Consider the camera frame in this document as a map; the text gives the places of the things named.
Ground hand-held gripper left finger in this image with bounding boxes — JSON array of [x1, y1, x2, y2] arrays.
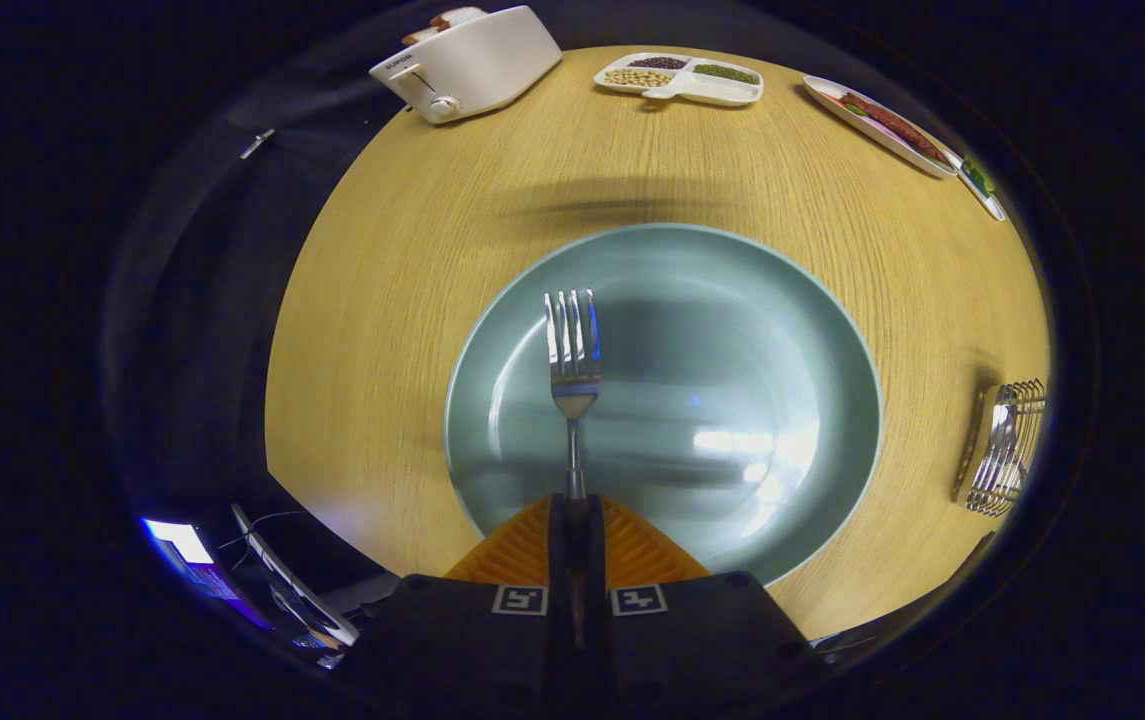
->
[[352, 495, 578, 701]]

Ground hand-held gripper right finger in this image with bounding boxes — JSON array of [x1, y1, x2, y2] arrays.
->
[[582, 495, 828, 701]]

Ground metal fork with brown handle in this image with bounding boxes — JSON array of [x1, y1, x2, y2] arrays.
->
[[544, 289, 603, 651]]

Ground metal spoon with brown handle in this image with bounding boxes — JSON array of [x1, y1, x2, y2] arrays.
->
[[984, 402, 1021, 491]]

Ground white laptop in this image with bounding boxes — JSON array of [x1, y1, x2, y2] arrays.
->
[[230, 503, 361, 649]]

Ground light green plate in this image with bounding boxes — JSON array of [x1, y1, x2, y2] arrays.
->
[[444, 223, 883, 589]]

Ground lit computer monitor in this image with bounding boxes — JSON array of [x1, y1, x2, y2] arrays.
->
[[140, 517, 273, 631]]

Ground perforated metal cutlery basket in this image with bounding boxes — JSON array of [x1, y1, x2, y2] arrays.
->
[[952, 378, 1047, 518]]

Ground white square coaster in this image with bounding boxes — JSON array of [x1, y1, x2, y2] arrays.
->
[[942, 150, 1008, 222]]

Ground white food plate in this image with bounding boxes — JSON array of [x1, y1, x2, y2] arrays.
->
[[802, 75, 960, 180]]

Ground white divided bean dish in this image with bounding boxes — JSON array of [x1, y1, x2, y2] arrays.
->
[[593, 52, 765, 108]]

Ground brown meat piece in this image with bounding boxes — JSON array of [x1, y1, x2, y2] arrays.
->
[[840, 92, 943, 161]]

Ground white toaster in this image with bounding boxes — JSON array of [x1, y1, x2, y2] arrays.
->
[[369, 5, 564, 125]]

